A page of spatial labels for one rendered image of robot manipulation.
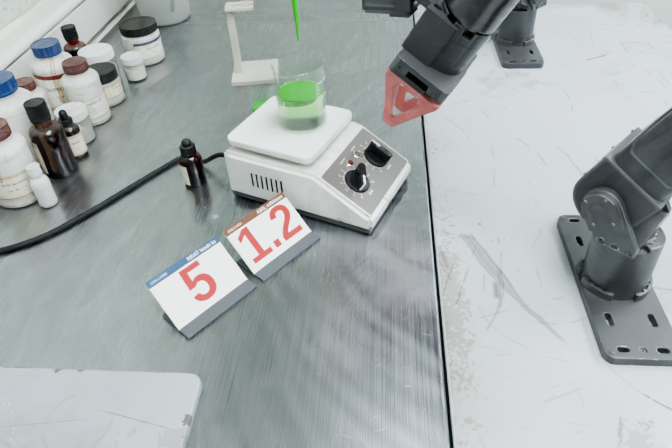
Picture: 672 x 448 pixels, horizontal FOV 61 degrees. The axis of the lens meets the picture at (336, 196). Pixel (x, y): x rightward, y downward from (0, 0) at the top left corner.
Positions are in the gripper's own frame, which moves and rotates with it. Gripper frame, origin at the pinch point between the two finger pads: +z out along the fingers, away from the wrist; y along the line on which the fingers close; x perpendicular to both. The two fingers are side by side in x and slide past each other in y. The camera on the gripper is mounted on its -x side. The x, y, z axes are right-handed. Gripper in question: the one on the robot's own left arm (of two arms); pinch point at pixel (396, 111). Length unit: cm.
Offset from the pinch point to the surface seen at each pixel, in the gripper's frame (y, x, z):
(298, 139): 5.9, -7.1, 7.7
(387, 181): 2.5, 4.4, 7.2
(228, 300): 24.7, -1.2, 14.1
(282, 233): 14.5, -1.5, 12.8
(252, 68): -21.2, -25.7, 28.0
